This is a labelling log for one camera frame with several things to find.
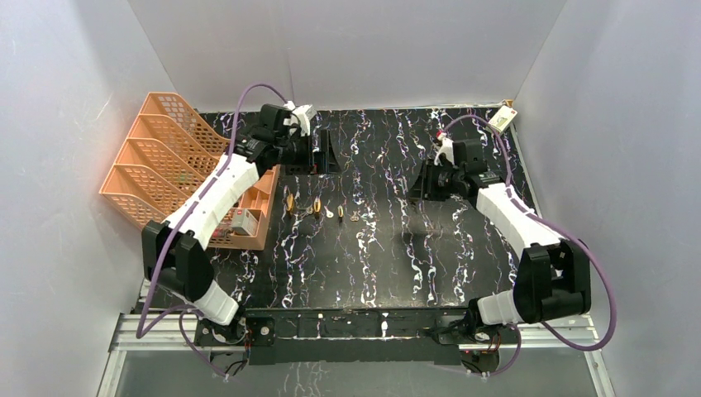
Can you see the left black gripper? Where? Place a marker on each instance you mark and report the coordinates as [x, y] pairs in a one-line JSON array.
[[317, 150]]

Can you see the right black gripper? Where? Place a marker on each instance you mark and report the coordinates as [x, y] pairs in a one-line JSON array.
[[418, 188]]

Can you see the medium brass padlock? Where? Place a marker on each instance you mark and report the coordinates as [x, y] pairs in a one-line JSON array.
[[317, 207]]

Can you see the large brass padlock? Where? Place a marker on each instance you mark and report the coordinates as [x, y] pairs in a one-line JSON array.
[[289, 203]]

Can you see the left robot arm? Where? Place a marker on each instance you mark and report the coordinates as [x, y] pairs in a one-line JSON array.
[[174, 250]]

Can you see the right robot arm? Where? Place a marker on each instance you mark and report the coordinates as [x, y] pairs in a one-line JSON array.
[[553, 275]]

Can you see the white staple box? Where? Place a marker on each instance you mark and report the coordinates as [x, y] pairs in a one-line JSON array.
[[244, 223]]

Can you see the small white green box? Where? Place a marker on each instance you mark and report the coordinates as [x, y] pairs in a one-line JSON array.
[[502, 119]]

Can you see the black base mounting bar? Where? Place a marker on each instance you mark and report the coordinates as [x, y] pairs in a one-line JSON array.
[[444, 336]]

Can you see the orange plastic desk organizer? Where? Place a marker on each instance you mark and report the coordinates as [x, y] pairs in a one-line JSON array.
[[167, 154]]

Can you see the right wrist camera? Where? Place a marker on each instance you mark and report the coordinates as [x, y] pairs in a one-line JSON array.
[[445, 152]]

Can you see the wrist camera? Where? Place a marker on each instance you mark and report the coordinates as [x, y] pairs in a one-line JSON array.
[[445, 152], [301, 117]]

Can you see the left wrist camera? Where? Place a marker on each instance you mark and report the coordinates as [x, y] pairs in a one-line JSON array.
[[301, 117]]

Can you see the aluminium frame rail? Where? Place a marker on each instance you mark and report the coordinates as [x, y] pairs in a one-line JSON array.
[[161, 364]]

